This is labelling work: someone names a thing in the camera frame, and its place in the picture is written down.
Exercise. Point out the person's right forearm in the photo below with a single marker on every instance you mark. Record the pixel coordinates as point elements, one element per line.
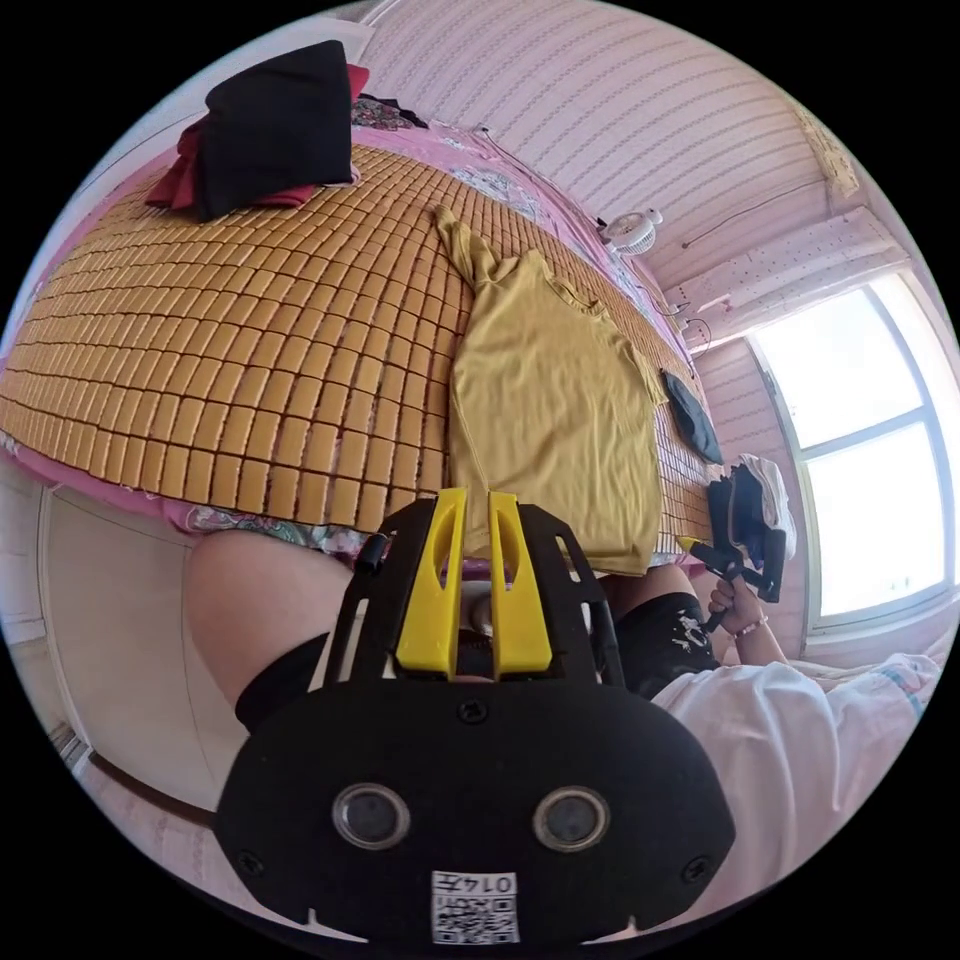
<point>769,645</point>

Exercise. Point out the bed with woven mat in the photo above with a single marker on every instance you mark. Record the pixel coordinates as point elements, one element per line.
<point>225,337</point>

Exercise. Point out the pile of clothes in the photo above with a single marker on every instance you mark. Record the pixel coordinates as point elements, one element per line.
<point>277,127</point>

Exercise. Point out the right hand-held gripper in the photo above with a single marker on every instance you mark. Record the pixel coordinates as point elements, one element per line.
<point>731,517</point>

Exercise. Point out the window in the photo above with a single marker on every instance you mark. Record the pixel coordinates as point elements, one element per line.
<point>862,450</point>

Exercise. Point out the black garment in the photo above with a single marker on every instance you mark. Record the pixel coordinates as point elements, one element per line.
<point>694,420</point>

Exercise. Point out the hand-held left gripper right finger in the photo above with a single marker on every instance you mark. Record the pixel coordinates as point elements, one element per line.
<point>521,600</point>

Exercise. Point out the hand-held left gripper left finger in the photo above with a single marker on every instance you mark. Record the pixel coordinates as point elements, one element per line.
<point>427,600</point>

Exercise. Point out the person's body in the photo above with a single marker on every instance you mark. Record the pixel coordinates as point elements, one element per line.
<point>765,765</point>

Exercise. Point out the person's right hand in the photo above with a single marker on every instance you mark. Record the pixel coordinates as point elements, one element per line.
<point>735,604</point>

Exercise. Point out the white fan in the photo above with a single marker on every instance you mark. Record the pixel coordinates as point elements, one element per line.
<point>631,231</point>

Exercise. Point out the deep yellow short sleeve shirt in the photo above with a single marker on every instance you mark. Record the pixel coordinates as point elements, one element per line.
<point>547,405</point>

